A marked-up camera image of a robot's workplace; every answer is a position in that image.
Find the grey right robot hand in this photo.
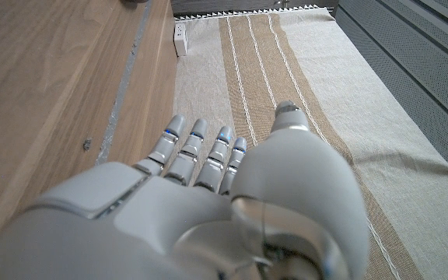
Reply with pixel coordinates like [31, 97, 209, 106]
[0, 100, 371, 280]

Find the beige striped curtain backdrop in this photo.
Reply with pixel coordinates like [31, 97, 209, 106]
[172, 4, 448, 280]

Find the white power strip box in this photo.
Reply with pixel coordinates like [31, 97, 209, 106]
[173, 22, 189, 58]

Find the grey tape strip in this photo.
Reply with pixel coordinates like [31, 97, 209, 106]
[94, 0, 153, 166]

